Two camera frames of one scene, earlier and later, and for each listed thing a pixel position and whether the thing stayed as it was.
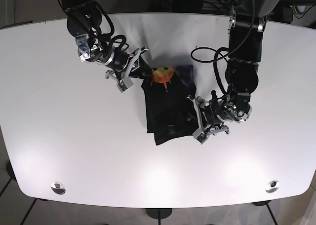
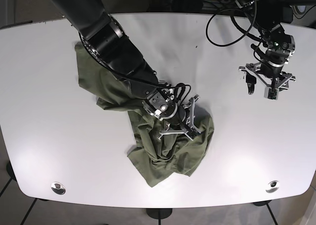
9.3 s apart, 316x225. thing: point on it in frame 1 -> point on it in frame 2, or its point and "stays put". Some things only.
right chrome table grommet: (272, 186) stays put
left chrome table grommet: (58, 188) stays put
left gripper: (122, 63) -> (178, 118)
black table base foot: (159, 213) stays put
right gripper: (213, 115) -> (281, 48)
